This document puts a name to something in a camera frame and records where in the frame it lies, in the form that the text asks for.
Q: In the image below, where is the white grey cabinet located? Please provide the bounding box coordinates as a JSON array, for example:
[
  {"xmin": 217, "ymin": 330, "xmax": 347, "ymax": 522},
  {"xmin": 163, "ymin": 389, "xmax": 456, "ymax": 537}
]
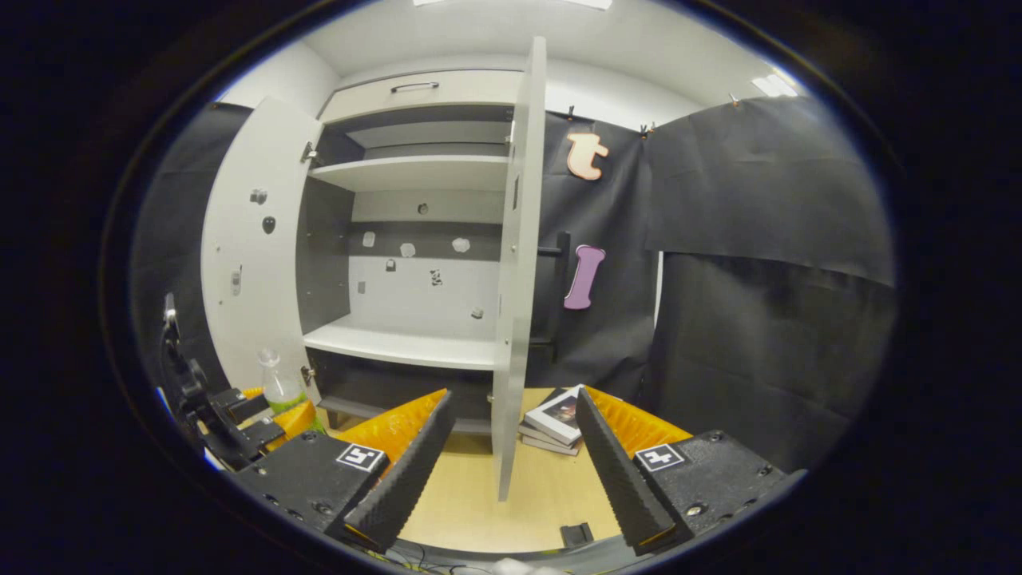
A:
[{"xmin": 297, "ymin": 69, "xmax": 528, "ymax": 436}]

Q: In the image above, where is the ceiling light panel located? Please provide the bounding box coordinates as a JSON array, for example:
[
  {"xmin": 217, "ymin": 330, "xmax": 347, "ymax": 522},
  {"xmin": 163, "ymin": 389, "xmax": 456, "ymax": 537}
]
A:
[
  {"xmin": 751, "ymin": 73, "xmax": 799, "ymax": 98},
  {"xmin": 413, "ymin": 0, "xmax": 614, "ymax": 10}
]

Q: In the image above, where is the grey book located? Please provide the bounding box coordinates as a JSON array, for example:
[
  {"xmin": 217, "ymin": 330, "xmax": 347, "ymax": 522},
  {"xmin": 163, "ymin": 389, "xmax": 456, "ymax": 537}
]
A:
[{"xmin": 517, "ymin": 423, "xmax": 582, "ymax": 457}]

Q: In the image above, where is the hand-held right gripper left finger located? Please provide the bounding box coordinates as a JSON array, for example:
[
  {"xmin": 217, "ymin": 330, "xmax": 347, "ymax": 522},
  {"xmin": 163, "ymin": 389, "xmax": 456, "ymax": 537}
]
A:
[{"xmin": 232, "ymin": 388, "xmax": 456, "ymax": 553}]

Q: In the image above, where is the white cabinet drawer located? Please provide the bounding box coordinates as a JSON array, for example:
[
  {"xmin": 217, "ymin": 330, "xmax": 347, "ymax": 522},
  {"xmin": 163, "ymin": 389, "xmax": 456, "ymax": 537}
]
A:
[{"xmin": 319, "ymin": 69, "xmax": 524, "ymax": 123}]

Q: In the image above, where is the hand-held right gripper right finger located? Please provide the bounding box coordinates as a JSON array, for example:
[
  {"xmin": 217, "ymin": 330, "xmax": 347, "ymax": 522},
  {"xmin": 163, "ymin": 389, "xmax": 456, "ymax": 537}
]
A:
[{"xmin": 573, "ymin": 386, "xmax": 807, "ymax": 557}]

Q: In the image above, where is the black backdrop cloth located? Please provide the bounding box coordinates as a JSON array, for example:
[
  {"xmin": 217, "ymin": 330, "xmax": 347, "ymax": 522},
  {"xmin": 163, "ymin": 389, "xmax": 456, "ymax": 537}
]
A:
[
  {"xmin": 527, "ymin": 96, "xmax": 899, "ymax": 472},
  {"xmin": 132, "ymin": 102, "xmax": 252, "ymax": 392}
]

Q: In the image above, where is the green label plastic bottle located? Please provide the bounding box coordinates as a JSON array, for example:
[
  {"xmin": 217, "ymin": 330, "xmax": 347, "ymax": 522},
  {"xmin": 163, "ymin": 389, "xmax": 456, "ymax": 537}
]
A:
[{"xmin": 257, "ymin": 347, "xmax": 308, "ymax": 414}]

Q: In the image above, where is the white cover book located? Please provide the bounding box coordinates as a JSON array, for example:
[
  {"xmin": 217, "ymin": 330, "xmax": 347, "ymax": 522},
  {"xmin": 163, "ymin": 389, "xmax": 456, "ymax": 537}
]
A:
[{"xmin": 523, "ymin": 385, "xmax": 588, "ymax": 446}]

